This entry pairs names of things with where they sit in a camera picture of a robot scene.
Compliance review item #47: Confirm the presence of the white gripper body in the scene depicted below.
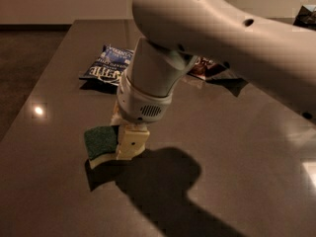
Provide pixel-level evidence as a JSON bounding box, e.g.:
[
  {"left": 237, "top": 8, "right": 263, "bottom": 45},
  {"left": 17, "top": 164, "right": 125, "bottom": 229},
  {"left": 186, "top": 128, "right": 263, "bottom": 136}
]
[{"left": 117, "top": 72, "right": 172, "bottom": 123}]

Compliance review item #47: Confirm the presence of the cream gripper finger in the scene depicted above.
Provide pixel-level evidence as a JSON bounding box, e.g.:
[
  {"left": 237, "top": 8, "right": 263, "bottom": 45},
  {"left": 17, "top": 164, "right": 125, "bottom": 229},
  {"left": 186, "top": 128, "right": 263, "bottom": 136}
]
[
  {"left": 116, "top": 123, "right": 150, "bottom": 160},
  {"left": 110, "top": 102, "right": 124, "bottom": 125}
]

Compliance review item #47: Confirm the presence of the green and yellow sponge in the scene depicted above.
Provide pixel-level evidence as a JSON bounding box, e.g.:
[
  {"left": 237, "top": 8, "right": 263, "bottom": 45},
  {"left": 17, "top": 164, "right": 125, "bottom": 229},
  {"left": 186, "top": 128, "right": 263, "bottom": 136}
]
[{"left": 84, "top": 125, "right": 119, "bottom": 169}]

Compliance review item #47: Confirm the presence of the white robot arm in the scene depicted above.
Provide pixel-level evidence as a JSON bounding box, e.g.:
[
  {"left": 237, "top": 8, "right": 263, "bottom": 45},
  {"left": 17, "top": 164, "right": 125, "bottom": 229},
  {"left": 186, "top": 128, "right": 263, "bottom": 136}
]
[{"left": 113, "top": 0, "right": 316, "bottom": 160}]

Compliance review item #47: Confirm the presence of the blue chip bag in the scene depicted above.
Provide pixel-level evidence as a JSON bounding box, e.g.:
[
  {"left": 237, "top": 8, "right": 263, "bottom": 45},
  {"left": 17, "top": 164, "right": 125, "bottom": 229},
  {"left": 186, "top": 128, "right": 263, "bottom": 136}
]
[{"left": 80, "top": 45, "right": 134, "bottom": 86}]

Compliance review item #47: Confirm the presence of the brown and cream chip bag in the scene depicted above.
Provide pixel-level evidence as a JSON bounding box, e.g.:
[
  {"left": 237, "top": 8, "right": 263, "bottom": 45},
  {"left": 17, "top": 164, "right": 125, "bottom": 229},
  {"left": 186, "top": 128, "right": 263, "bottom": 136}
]
[{"left": 189, "top": 57, "right": 226, "bottom": 81}]

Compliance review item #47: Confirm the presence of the dark object at table corner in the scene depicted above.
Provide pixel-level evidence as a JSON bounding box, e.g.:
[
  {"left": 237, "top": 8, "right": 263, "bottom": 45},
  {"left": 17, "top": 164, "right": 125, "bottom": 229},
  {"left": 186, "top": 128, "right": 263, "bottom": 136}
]
[{"left": 293, "top": 5, "right": 316, "bottom": 30}]

